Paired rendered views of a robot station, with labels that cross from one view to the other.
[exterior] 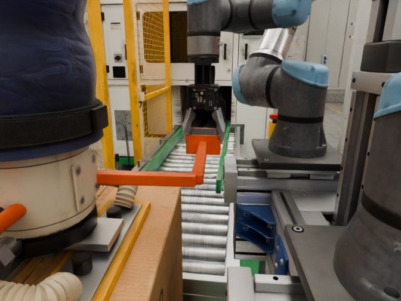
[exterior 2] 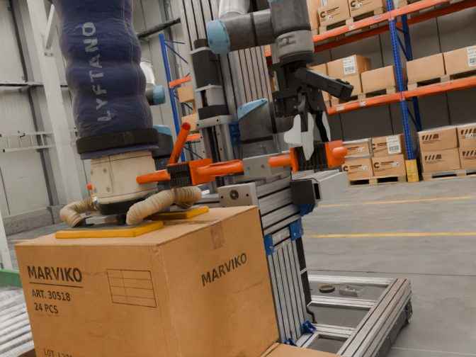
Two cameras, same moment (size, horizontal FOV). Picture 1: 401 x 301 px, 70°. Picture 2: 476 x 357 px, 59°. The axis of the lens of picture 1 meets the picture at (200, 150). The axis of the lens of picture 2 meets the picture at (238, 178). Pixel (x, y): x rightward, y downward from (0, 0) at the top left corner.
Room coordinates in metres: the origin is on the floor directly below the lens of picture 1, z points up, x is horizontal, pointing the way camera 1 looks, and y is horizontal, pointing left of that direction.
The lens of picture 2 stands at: (-0.47, 1.12, 1.11)
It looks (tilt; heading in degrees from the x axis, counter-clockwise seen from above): 4 degrees down; 302
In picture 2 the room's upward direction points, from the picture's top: 10 degrees counter-clockwise
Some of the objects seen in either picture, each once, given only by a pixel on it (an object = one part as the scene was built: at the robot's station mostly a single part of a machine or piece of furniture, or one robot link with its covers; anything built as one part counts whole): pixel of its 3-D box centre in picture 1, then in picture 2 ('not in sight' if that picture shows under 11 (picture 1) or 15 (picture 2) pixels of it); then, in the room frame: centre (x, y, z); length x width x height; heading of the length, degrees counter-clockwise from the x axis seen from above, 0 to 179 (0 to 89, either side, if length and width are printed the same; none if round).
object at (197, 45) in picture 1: (204, 48); not in sight; (0.70, -0.01, 1.30); 0.08 x 0.08 x 0.05
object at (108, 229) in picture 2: not in sight; (105, 224); (0.45, 0.36, 0.97); 0.34 x 0.10 x 0.05; 177
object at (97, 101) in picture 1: (28, 116); (119, 141); (0.44, 0.26, 1.19); 0.23 x 0.23 x 0.04
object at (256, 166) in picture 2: not in sight; (263, 165); (-0.03, 0.30, 1.07); 0.07 x 0.07 x 0.04; 87
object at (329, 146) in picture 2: not in sight; (317, 156); (-0.16, 0.31, 1.07); 0.08 x 0.07 x 0.05; 177
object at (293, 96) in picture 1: (300, 87); (157, 139); (0.76, -0.26, 1.20); 0.13 x 0.12 x 0.14; 43
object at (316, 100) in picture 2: not in sight; (297, 88); (-0.14, 0.30, 1.22); 0.09 x 0.08 x 0.12; 177
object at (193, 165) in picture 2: not in sight; (190, 172); (0.19, 0.28, 1.07); 0.10 x 0.08 x 0.06; 87
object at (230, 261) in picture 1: (236, 174); not in sight; (1.91, -0.25, 0.50); 2.31 x 0.05 x 0.19; 173
